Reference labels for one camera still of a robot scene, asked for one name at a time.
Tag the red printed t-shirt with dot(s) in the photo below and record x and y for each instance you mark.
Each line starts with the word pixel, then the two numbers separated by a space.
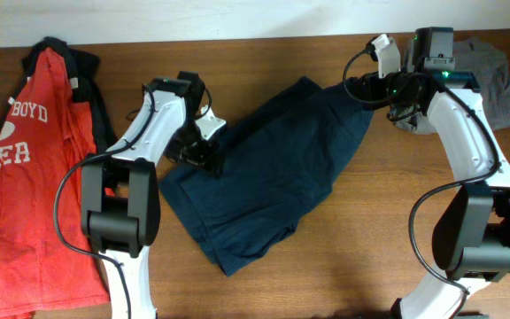
pixel 33 199

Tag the dark teal shorts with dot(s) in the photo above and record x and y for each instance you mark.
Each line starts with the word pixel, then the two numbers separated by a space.
pixel 278 165

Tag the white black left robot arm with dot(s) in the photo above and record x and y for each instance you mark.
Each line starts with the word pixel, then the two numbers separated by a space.
pixel 120 205

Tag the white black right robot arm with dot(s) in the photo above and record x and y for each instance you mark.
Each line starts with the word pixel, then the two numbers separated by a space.
pixel 471 240

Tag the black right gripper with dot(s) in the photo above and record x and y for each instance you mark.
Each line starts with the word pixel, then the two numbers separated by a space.
pixel 373 81

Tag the black garment with white trim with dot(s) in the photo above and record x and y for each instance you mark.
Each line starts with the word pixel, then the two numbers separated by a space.
pixel 91 88

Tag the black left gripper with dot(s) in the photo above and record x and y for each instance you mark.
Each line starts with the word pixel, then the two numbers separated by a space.
pixel 202 157

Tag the folded grey garment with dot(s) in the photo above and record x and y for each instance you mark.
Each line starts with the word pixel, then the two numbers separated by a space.
pixel 490 67

